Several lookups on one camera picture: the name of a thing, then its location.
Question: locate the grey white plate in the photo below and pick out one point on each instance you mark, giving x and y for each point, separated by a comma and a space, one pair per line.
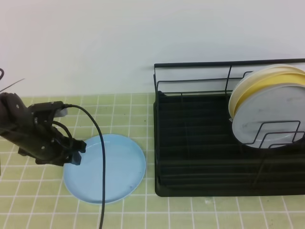
272, 117

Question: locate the light blue plate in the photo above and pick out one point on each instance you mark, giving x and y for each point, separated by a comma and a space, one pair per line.
94, 183

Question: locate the yellow plate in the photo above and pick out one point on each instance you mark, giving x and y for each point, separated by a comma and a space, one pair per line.
298, 78

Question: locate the cream plate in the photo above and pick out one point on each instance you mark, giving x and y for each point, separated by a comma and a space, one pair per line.
256, 76

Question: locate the black wire dish rack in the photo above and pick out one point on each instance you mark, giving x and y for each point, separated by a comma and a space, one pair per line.
196, 152

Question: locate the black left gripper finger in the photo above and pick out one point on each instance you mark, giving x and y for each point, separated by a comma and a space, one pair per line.
77, 146
74, 159

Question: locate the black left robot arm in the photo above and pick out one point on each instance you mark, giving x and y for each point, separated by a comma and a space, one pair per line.
12, 107

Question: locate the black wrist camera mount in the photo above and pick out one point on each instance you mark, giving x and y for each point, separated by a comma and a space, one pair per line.
46, 112

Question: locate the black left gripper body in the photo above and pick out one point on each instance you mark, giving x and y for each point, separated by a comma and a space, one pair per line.
47, 142

